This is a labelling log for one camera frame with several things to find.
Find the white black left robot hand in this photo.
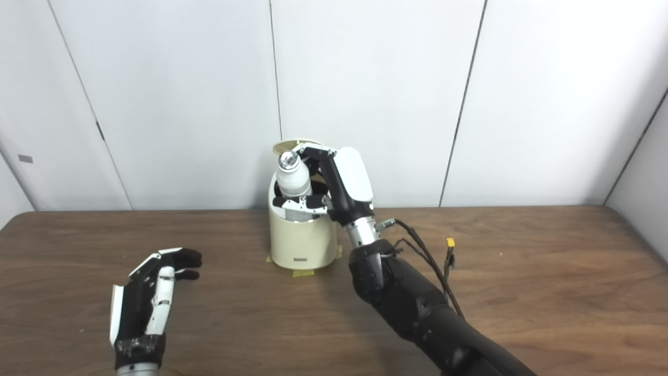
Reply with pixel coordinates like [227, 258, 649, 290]
[109, 248, 202, 369]

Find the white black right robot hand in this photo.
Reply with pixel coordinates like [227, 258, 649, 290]
[272, 145, 375, 226]

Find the cream-colored bin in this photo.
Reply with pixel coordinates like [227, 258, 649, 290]
[268, 167, 340, 271]

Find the small white plastic bottle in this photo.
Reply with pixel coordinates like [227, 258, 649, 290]
[275, 151, 313, 198]

